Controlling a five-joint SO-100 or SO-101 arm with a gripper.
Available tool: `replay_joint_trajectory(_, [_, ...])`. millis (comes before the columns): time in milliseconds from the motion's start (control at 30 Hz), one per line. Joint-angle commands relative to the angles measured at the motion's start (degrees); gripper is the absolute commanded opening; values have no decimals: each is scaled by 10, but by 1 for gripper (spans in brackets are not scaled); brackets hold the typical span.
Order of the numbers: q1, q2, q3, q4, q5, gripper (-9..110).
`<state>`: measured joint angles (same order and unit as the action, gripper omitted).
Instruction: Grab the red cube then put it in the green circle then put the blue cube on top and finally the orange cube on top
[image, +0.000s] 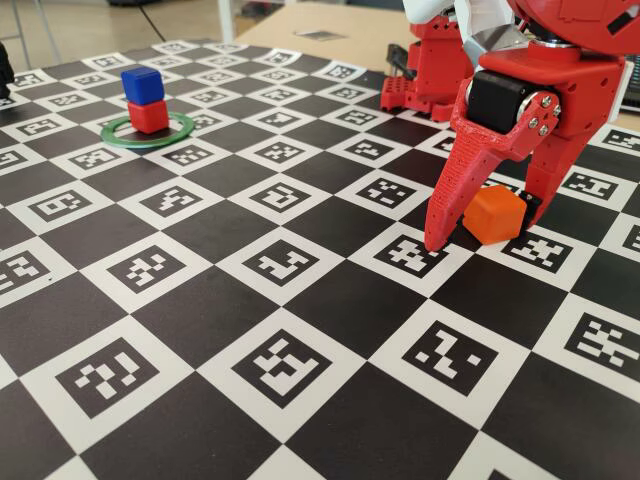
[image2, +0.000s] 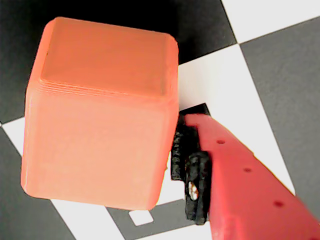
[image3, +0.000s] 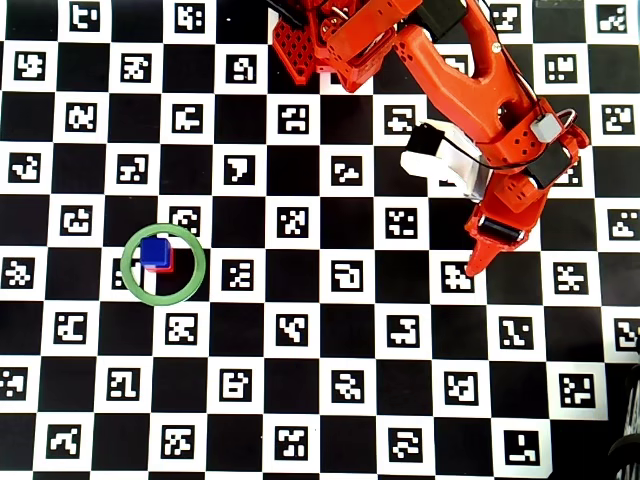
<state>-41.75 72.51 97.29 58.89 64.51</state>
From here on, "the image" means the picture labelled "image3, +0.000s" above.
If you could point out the red printed gripper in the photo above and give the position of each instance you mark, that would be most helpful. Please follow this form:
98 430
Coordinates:
496 229

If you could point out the red cube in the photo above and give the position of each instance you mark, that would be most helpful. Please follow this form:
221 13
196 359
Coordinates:
162 270

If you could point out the blue cube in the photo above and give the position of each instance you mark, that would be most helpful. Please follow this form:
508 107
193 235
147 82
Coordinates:
155 251

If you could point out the red printed robot arm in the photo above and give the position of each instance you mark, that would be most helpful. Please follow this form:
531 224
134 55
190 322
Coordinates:
450 75

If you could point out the red perforated robot base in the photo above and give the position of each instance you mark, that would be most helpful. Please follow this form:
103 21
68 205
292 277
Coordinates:
297 50

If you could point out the black white marker checkerboard mat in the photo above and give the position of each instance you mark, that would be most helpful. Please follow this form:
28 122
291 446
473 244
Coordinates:
350 350

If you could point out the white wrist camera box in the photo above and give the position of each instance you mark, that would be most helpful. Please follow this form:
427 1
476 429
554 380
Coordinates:
420 165

